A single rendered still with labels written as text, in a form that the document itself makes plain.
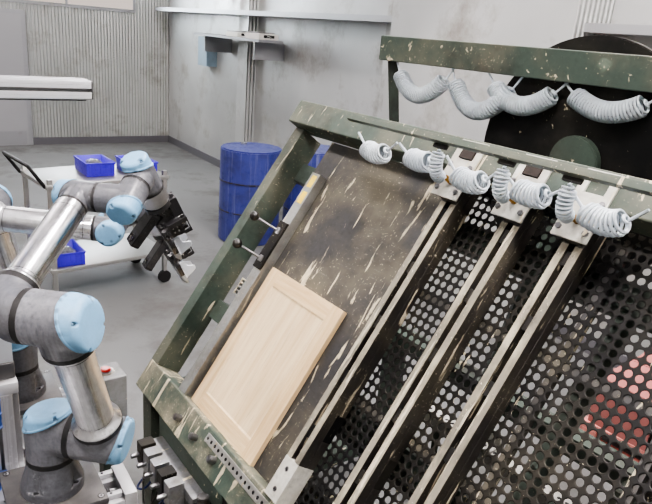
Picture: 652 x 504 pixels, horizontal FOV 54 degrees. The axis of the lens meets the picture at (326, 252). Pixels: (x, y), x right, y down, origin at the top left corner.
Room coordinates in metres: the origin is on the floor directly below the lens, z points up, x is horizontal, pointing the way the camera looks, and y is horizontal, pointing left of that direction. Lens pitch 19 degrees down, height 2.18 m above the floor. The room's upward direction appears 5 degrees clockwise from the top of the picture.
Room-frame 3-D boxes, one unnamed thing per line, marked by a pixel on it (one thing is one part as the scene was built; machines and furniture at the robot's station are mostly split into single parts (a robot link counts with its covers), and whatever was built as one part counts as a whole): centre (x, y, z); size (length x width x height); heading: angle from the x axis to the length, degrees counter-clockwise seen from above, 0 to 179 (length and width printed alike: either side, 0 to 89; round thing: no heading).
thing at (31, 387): (1.75, 0.93, 1.09); 0.15 x 0.15 x 0.10
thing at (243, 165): (6.84, 0.54, 0.51); 1.37 x 0.84 x 1.01; 125
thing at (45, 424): (1.34, 0.64, 1.20); 0.13 x 0.12 x 0.14; 85
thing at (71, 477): (1.34, 0.65, 1.09); 0.15 x 0.15 x 0.10
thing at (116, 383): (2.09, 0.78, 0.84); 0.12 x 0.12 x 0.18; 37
